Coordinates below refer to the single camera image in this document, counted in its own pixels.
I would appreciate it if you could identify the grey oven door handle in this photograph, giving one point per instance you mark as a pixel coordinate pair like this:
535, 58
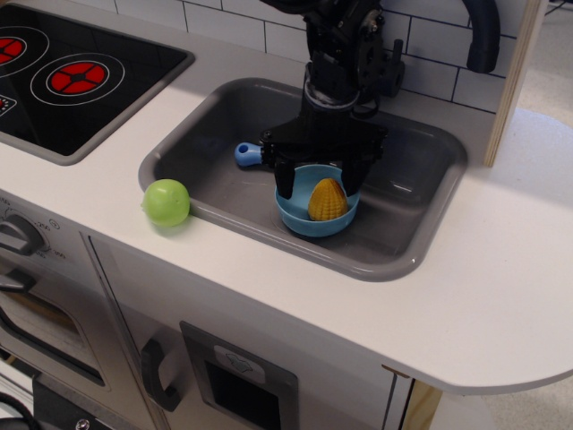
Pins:
17, 281

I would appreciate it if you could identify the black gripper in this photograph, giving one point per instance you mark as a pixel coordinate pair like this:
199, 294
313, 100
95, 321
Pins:
315, 136

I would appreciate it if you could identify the green plastic ball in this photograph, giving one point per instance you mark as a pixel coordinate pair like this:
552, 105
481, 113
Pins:
166, 202

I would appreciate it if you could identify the black toy stovetop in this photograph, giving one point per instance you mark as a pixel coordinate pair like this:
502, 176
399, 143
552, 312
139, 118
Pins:
66, 85

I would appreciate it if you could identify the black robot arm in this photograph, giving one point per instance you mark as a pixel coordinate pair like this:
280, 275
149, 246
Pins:
347, 68

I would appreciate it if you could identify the blue plastic bowl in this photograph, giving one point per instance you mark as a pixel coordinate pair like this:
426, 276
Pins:
294, 211

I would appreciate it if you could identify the wooden side post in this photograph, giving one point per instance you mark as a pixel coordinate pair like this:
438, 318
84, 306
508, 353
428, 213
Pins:
528, 32

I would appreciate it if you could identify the blue handled toy pan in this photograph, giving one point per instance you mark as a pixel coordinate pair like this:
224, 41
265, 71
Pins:
248, 154

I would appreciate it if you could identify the grey sink basin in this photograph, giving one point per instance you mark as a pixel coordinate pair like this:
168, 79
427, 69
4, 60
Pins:
399, 207

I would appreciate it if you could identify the dark grey toy faucet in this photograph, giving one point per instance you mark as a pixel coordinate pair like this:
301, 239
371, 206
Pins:
446, 45

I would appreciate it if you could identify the grey oven knob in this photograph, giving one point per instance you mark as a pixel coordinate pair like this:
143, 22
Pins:
20, 237

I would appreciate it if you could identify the grey dispenser panel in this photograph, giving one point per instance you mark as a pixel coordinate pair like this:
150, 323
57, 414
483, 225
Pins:
240, 384

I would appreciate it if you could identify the black cabinet door handle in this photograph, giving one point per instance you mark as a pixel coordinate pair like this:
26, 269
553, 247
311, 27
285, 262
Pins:
152, 356

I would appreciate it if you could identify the yellow toy corn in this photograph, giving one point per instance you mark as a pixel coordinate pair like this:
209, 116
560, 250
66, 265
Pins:
327, 201

